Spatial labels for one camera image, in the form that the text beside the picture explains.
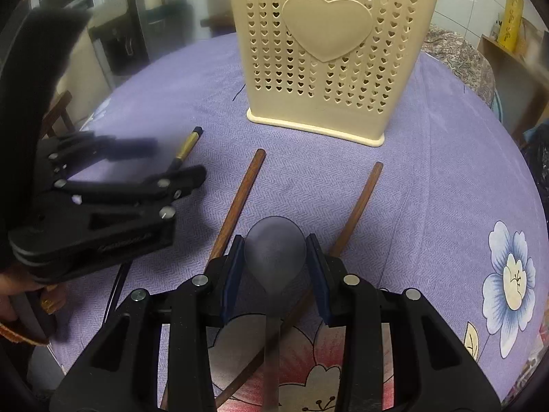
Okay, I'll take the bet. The brown wooden chopstick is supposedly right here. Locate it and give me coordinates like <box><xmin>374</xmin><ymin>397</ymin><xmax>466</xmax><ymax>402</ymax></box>
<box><xmin>214</xmin><ymin>161</ymin><xmax>384</xmax><ymax>409</ymax></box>
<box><xmin>159</xmin><ymin>149</ymin><xmax>267</xmax><ymax>412</ymax></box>

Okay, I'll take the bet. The grey plastic spoon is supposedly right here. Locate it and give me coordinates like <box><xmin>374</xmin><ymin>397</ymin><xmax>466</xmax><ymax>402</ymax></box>
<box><xmin>245</xmin><ymin>216</ymin><xmax>306</xmax><ymax>411</ymax></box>

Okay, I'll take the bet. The left hand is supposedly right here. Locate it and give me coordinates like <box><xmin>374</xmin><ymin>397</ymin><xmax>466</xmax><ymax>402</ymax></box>
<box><xmin>0</xmin><ymin>263</ymin><xmax>67</xmax><ymax>323</ymax></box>

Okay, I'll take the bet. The wooden chair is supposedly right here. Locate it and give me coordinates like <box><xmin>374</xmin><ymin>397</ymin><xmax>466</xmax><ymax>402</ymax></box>
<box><xmin>40</xmin><ymin>90</ymin><xmax>75</xmax><ymax>139</ymax></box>

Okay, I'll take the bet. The water dispenser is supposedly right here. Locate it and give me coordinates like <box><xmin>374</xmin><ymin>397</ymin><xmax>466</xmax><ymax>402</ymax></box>
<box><xmin>63</xmin><ymin>0</ymin><xmax>195</xmax><ymax>95</ymax></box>

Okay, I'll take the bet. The purple floral tablecloth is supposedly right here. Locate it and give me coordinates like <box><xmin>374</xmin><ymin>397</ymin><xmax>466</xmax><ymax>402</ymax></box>
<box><xmin>79</xmin><ymin>34</ymin><xmax>548</xmax><ymax>397</ymax></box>

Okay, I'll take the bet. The cream plastic cutlery holder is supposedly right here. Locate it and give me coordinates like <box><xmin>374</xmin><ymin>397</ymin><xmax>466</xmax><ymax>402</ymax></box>
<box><xmin>231</xmin><ymin>0</ymin><xmax>437</xmax><ymax>147</ymax></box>

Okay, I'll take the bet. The floral cloth covered item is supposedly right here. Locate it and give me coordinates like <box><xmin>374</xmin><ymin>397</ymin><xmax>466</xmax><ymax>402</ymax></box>
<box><xmin>421</xmin><ymin>24</ymin><xmax>496</xmax><ymax>107</ymax></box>

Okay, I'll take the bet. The yellow chopstick box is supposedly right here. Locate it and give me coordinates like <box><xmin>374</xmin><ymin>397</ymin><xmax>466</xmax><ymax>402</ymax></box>
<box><xmin>497</xmin><ymin>0</ymin><xmax>524</xmax><ymax>53</ymax></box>

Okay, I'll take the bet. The wooden wall shelf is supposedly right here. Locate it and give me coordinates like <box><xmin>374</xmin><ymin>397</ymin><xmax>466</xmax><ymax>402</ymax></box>
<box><xmin>478</xmin><ymin>35</ymin><xmax>548</xmax><ymax>147</ymax></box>

